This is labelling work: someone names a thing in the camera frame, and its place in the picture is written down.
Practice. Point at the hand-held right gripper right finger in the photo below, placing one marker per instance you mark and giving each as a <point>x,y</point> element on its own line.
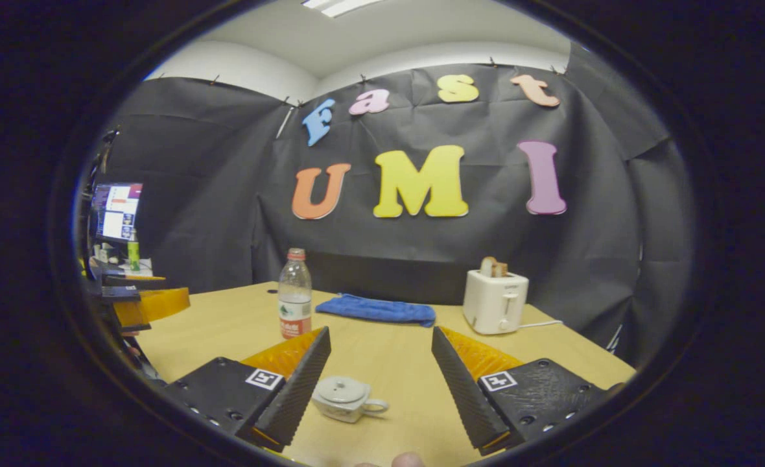
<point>463,389</point>

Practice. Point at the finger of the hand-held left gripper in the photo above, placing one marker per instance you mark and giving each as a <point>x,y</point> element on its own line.
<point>120,294</point>
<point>129,316</point>

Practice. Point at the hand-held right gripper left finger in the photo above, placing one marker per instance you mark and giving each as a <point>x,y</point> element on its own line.
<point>295,395</point>

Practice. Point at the white ceramic teacup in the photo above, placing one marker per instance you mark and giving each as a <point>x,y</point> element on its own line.
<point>347,410</point>

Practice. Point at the clear plastic water bottle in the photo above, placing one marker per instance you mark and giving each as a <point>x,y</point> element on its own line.
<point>295,292</point>

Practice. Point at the green bottle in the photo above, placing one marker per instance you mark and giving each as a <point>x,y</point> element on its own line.
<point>133,256</point>

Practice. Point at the white side table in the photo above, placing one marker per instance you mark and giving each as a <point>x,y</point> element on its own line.
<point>144,267</point>

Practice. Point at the computer monitor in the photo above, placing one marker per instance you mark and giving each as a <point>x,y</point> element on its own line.
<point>118,214</point>

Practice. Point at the white toaster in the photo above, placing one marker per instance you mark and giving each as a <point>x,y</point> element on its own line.
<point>493,301</point>

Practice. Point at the blue cloth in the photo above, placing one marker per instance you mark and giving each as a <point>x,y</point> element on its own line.
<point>376,310</point>

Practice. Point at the toast slice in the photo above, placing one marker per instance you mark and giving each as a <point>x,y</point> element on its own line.
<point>491,267</point>

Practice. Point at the ceiling light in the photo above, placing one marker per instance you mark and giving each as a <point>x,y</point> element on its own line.
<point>343,5</point>

